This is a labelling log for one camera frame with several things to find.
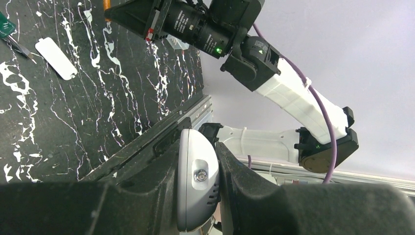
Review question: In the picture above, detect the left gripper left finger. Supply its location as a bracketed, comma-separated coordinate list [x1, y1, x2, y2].
[0, 142, 179, 235]

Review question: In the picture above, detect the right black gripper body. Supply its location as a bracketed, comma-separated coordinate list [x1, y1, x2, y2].
[152, 0, 264, 59]

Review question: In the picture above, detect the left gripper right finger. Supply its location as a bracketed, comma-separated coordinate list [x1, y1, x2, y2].
[216, 142, 415, 235]

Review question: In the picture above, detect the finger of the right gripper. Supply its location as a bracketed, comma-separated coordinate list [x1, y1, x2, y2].
[104, 0, 161, 39]

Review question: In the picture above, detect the white remote battery cover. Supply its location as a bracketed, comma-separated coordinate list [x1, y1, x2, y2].
[35, 37, 78, 81]

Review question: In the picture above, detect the orange battery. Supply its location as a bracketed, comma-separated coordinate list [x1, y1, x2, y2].
[102, 0, 111, 22]

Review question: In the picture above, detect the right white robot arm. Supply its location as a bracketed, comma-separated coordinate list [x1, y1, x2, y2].
[104, 0, 359, 174]

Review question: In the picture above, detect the clear plastic screw box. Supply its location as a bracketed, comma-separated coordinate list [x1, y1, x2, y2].
[166, 35, 190, 50]

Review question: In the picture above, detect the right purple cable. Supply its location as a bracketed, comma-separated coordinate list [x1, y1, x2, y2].
[248, 23, 339, 185]

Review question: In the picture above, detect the green handled screwdriver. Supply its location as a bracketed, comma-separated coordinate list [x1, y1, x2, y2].
[0, 12, 36, 63]

